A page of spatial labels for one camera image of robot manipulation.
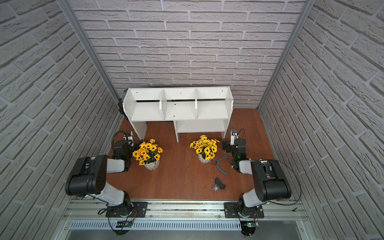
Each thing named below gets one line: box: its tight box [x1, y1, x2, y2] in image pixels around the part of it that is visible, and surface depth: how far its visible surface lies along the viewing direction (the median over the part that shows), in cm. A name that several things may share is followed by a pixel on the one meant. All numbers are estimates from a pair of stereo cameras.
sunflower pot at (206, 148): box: [189, 135, 221, 164], surface depth 84 cm
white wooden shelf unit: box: [123, 86, 234, 142], surface depth 85 cm
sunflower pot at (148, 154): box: [132, 138, 164, 171], surface depth 81 cm
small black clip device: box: [212, 177, 227, 193], surface depth 83 cm
